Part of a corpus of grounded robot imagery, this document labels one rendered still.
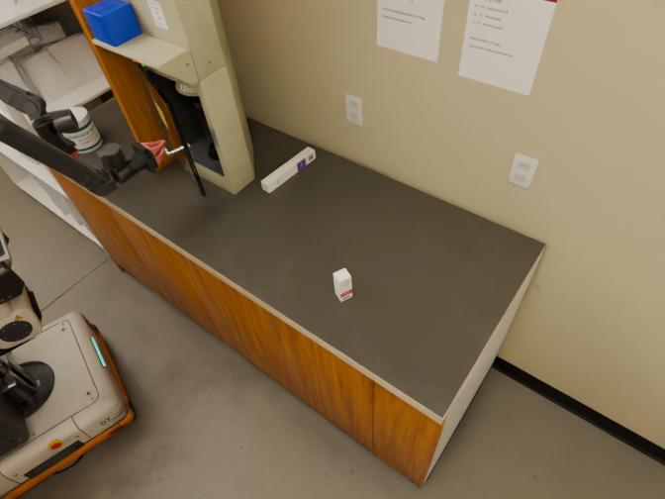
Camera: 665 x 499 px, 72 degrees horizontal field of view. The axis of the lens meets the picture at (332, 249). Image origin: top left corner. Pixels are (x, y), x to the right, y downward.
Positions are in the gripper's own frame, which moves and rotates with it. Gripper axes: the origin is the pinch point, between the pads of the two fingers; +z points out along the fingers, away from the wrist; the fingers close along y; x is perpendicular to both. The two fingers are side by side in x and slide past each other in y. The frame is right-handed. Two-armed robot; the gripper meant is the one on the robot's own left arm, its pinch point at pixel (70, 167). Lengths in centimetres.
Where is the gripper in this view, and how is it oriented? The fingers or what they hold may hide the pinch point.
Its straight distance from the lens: 193.4
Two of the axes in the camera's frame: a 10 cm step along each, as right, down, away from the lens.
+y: 5.9, -6.5, 4.8
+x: -8.0, -4.2, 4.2
